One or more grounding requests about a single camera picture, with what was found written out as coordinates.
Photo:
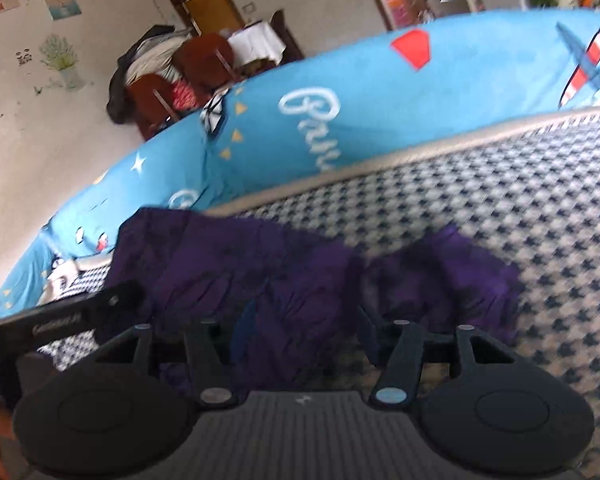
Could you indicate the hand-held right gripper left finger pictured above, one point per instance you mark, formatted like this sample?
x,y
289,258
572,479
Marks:
x,y
242,332

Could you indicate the red floral cloth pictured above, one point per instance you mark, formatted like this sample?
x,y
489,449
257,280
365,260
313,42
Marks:
x,y
185,95

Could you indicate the houndstooth sofa seat cover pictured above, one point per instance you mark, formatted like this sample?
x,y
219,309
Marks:
x,y
480,200

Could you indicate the blue wall poster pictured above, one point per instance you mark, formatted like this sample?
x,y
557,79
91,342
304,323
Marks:
x,y
62,5

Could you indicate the yellow wooden door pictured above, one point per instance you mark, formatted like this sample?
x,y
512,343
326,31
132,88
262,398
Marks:
x,y
212,10

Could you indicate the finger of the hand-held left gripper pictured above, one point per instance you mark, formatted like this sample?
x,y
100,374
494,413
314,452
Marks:
x,y
120,302

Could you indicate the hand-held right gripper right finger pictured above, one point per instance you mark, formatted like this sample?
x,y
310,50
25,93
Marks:
x,y
369,335

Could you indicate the table with white cloth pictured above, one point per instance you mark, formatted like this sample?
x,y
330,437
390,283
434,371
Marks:
x,y
255,42

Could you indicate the blue printed sofa cover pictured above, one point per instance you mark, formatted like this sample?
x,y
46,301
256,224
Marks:
x,y
430,110

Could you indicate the purple floral shirt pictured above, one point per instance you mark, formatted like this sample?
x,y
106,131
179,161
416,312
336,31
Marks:
x,y
280,270

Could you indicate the brown wooden chair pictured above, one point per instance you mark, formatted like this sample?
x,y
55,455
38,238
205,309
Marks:
x,y
205,57
147,95
287,35

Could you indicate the lavender vase wall sticker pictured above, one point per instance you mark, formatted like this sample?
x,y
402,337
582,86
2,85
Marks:
x,y
60,57

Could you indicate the small panda wall sticker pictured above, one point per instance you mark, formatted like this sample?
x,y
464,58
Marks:
x,y
24,56

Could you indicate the pile of coats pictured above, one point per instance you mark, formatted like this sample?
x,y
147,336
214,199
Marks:
x,y
140,55

